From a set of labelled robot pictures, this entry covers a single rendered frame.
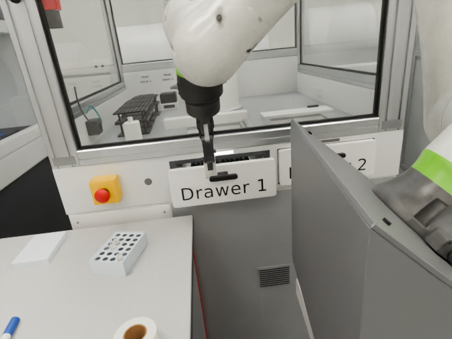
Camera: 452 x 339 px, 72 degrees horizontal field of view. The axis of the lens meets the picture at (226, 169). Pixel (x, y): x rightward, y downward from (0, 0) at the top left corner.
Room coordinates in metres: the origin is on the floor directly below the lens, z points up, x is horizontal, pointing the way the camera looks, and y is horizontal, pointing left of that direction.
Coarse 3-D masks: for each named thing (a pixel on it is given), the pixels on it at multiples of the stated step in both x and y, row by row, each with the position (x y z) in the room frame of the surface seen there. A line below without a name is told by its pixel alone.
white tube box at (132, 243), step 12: (108, 240) 0.67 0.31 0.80; (120, 240) 0.68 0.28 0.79; (132, 240) 0.66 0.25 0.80; (144, 240) 0.68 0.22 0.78; (96, 252) 0.62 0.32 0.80; (108, 252) 0.62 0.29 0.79; (120, 252) 0.62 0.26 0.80; (132, 252) 0.62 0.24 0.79; (96, 264) 0.59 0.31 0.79; (108, 264) 0.58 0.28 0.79; (120, 264) 0.57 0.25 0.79; (132, 264) 0.61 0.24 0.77
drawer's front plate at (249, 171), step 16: (256, 160) 0.79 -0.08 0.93; (272, 160) 0.78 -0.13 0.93; (176, 176) 0.77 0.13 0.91; (192, 176) 0.77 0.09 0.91; (240, 176) 0.78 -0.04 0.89; (256, 176) 0.78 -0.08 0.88; (272, 176) 0.78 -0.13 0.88; (176, 192) 0.77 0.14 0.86; (240, 192) 0.78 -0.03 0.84; (256, 192) 0.78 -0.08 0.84; (272, 192) 0.78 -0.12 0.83
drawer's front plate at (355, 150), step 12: (336, 144) 0.86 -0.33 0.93; (348, 144) 0.85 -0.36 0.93; (360, 144) 0.86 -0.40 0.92; (372, 144) 0.86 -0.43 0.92; (288, 156) 0.84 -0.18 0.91; (348, 156) 0.85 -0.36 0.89; (360, 156) 0.86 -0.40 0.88; (372, 156) 0.86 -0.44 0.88; (288, 168) 0.84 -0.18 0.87; (372, 168) 0.86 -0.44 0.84; (288, 180) 0.84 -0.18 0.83
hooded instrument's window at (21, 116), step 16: (0, 48) 1.39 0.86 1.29; (0, 64) 1.35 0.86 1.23; (16, 64) 1.47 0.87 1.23; (0, 80) 1.32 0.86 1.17; (16, 80) 1.43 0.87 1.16; (0, 96) 1.28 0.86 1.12; (16, 96) 1.39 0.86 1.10; (0, 112) 1.25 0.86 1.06; (16, 112) 1.35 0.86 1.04; (32, 112) 1.48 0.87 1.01; (0, 128) 1.21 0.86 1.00; (16, 128) 1.31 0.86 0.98
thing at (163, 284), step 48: (0, 240) 0.78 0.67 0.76; (96, 240) 0.73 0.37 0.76; (192, 240) 0.70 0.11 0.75; (0, 288) 0.58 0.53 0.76; (48, 288) 0.56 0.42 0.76; (96, 288) 0.54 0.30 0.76; (144, 288) 0.53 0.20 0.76; (192, 288) 0.54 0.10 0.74; (0, 336) 0.44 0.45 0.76; (48, 336) 0.43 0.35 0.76; (96, 336) 0.42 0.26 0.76; (192, 336) 0.42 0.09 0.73
